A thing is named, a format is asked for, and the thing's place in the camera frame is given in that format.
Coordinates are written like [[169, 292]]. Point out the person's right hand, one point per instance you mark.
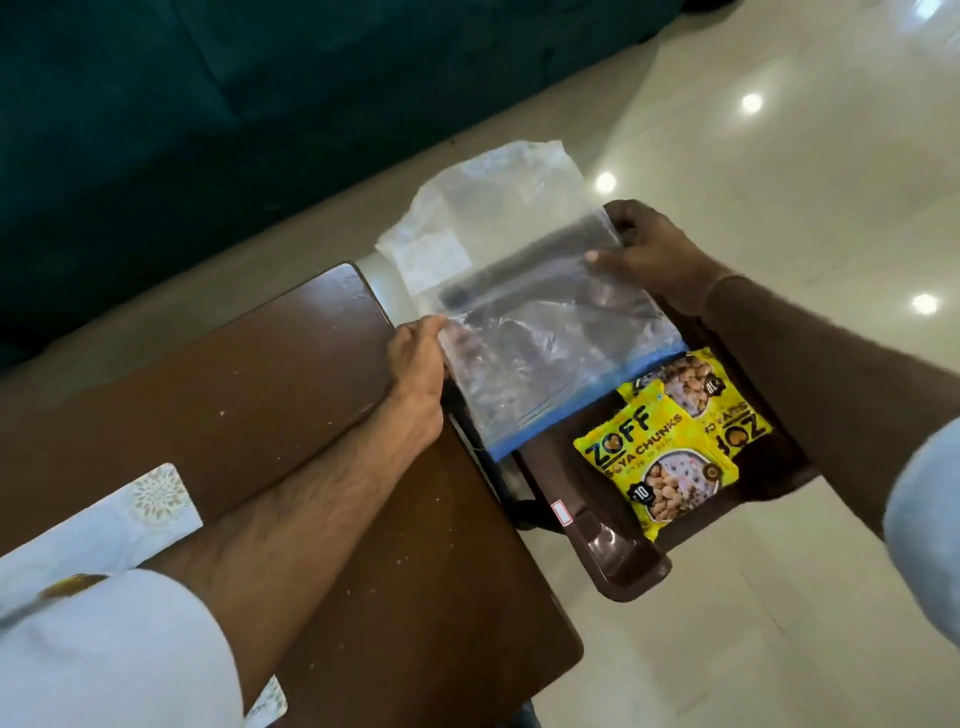
[[664, 259]]

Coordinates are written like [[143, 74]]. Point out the person's left hand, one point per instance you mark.
[[414, 375]]

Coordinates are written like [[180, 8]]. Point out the person's right thumb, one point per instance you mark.
[[609, 256]]

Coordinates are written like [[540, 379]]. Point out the person's left thumb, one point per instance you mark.
[[429, 328]]

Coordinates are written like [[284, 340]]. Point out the clear plastic zip bag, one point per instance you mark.
[[517, 300]]

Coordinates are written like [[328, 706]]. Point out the person's left forearm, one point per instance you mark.
[[300, 525]]

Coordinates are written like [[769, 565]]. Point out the person's right forearm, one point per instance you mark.
[[817, 390]]

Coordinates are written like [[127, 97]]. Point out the yellow snack packet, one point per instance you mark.
[[712, 390], [660, 461]]

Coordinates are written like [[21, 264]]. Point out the brown plastic stool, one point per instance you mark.
[[592, 525]]

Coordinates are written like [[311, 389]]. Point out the dark green sofa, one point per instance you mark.
[[187, 135]]

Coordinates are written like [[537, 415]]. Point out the white floral cloth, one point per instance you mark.
[[97, 525]]

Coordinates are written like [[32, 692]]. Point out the white right shirt sleeve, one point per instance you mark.
[[926, 525]]

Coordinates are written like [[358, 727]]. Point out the white shirt sleeve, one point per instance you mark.
[[112, 652], [926, 525]]

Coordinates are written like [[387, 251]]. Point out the white left shirt sleeve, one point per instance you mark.
[[112, 652]]

